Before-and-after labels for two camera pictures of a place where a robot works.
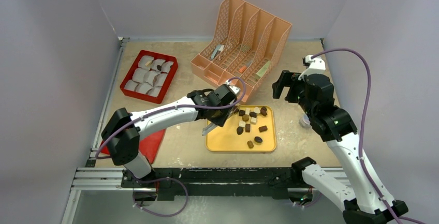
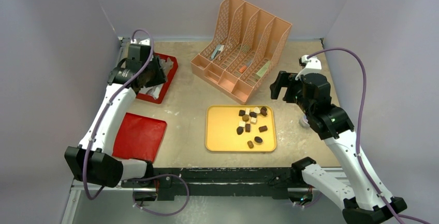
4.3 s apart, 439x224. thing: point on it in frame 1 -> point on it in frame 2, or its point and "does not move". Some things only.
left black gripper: [219, 121] -> [161, 77]
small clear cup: [305, 122] does not move
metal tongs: [211, 126] -> [154, 91]
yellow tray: [251, 128] does not move
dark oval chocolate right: [258, 139] does not move
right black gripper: [293, 87] does not move
